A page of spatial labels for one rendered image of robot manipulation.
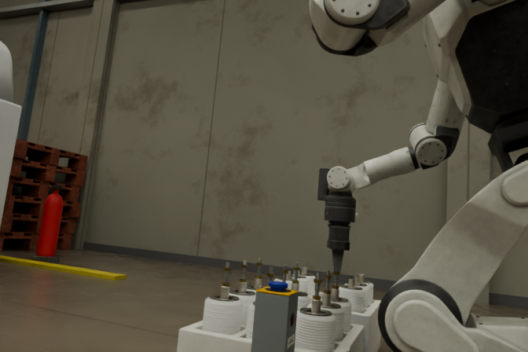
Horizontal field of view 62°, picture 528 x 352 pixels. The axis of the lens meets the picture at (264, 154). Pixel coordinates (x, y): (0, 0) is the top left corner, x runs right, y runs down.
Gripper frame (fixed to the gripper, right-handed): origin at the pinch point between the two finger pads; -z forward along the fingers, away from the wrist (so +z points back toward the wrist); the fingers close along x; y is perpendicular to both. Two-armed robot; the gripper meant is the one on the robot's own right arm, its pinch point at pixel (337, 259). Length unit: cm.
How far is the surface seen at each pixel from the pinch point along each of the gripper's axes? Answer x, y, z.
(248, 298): 8.7, -23.8, -11.7
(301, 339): 26.2, -9.9, -16.5
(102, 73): -343, -241, 163
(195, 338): 22.4, -34.5, -19.5
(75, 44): -373, -296, 208
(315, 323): 27.4, -7.0, -12.5
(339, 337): 14.8, -0.1, -17.7
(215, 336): 23.8, -29.5, -18.3
